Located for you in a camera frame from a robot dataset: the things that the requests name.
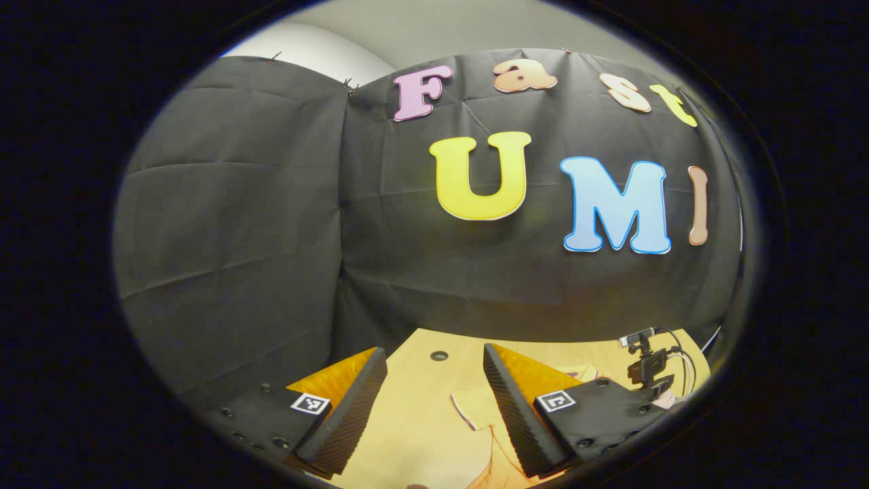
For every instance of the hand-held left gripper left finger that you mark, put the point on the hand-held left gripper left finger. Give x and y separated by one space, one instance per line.
349 414

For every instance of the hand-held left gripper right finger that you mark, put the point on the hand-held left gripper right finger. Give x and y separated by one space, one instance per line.
516 414

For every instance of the orange T-shirt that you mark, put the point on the orange T-shirt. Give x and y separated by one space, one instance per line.
478 411

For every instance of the small grey webcam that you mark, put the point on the small grey webcam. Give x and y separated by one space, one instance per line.
637 337

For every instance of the black backdrop cloth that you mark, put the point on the black backdrop cloth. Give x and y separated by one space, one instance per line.
258 224

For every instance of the black camera stand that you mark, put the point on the black camera stand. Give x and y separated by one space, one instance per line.
652 367

